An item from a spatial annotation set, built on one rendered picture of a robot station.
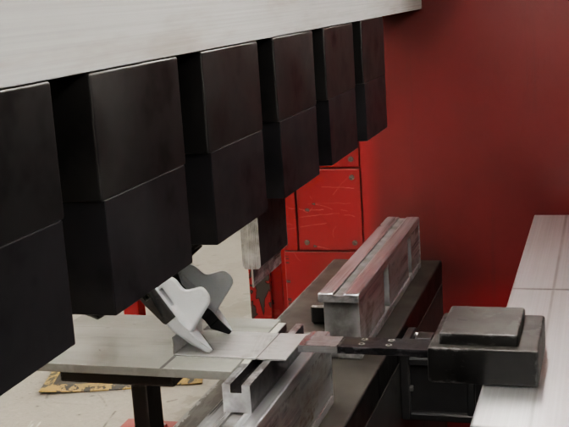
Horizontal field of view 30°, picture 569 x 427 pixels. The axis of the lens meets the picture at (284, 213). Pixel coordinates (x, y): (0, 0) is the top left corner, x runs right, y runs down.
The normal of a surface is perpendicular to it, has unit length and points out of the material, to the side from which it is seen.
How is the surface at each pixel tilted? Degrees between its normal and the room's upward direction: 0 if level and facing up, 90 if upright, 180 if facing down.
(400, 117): 90
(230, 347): 0
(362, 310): 90
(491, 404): 0
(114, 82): 90
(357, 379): 0
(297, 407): 90
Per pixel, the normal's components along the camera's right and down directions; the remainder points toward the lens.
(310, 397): 0.96, 0.00
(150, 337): -0.07, -0.98
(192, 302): -0.41, 0.06
